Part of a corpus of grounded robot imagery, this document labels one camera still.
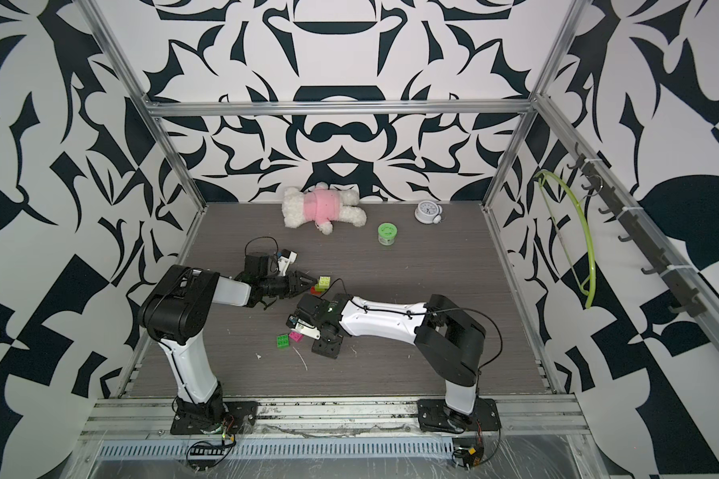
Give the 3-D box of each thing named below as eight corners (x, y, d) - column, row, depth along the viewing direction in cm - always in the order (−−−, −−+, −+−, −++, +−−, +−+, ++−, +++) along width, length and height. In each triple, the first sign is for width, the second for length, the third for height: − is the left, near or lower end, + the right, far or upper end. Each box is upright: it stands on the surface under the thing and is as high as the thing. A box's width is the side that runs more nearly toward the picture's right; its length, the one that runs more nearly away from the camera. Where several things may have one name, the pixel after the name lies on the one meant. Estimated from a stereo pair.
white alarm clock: (416, 223, 115) (417, 218, 113) (413, 206, 121) (414, 201, 119) (442, 223, 115) (444, 218, 113) (438, 206, 121) (440, 201, 119)
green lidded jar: (378, 245, 108) (378, 239, 105) (377, 228, 113) (377, 222, 110) (397, 246, 108) (398, 240, 105) (395, 228, 113) (396, 222, 110)
